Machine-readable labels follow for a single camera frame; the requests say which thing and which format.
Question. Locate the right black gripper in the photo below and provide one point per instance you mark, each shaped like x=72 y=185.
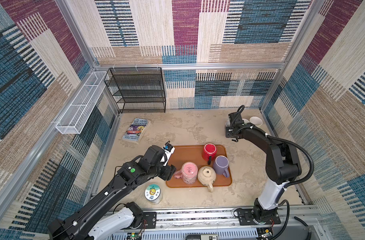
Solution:
x=227 y=132

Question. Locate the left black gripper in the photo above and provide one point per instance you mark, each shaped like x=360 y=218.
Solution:
x=169 y=170

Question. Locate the light green mug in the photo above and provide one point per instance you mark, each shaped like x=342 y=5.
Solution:
x=256 y=121

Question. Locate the red mug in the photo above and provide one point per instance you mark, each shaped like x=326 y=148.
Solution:
x=209 y=152

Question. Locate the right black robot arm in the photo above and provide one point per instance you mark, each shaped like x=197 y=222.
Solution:
x=281 y=165

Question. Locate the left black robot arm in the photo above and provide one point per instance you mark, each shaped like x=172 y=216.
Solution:
x=79 y=226

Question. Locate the pink ghost mug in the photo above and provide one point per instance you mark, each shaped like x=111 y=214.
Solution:
x=188 y=173

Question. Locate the purple mug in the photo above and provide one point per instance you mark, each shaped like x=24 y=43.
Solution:
x=221 y=166

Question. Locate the clear jar green lid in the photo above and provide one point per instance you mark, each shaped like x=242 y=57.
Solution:
x=153 y=194

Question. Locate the paperback book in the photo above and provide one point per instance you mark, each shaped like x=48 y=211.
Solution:
x=136 y=130

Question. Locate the beige ceramic teapot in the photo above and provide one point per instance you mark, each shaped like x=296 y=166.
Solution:
x=207 y=176

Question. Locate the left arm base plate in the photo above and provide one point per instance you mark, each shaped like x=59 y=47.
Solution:
x=146 y=220

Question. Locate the black wire shelf rack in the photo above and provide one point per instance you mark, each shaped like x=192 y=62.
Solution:
x=137 y=90

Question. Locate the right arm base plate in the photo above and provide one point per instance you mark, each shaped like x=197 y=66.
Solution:
x=245 y=216

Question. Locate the white wire mesh basket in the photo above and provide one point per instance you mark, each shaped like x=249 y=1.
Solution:
x=77 y=114

